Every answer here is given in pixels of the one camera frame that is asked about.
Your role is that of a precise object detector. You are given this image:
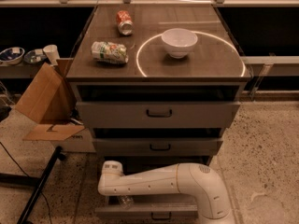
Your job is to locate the clear plastic water bottle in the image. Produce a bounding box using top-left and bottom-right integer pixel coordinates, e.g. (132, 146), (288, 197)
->
(118, 195), (134, 210)

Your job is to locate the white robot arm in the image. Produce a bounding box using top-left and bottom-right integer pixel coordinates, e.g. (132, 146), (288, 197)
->
(98, 161), (235, 224)

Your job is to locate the grey drawer cabinet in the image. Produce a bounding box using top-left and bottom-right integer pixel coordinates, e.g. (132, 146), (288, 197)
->
(65, 3), (252, 224)

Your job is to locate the top grey drawer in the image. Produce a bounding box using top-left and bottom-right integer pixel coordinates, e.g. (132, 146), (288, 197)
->
(77, 102), (240, 129)

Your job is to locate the bottom grey drawer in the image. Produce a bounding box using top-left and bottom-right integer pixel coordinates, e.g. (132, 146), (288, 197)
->
(94, 156), (223, 221)

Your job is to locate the green white crushed can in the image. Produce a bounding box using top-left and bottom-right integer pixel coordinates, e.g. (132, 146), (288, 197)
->
(91, 41), (129, 64)

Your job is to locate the red soda can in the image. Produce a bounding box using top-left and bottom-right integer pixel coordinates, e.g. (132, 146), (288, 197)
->
(116, 10), (134, 35)

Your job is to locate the brown cardboard box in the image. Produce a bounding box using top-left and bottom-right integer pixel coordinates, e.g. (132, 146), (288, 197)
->
(15, 59), (95, 153)

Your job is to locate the white paper cup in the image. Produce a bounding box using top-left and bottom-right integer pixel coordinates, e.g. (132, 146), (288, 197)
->
(43, 45), (60, 64)

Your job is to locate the blue white bowl right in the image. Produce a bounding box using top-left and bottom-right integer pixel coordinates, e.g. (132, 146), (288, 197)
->
(23, 49), (47, 64)

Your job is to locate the blue white bowl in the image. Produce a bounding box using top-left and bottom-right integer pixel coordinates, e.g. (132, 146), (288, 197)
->
(0, 47), (25, 65)
(23, 49), (47, 64)

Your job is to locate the black stand leg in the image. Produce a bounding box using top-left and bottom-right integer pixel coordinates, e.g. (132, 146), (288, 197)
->
(0, 147), (65, 224)

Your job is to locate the blue white bowl left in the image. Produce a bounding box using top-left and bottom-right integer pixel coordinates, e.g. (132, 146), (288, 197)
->
(0, 47), (25, 65)

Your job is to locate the black floor cable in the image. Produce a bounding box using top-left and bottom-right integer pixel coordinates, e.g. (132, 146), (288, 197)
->
(0, 140), (54, 224)

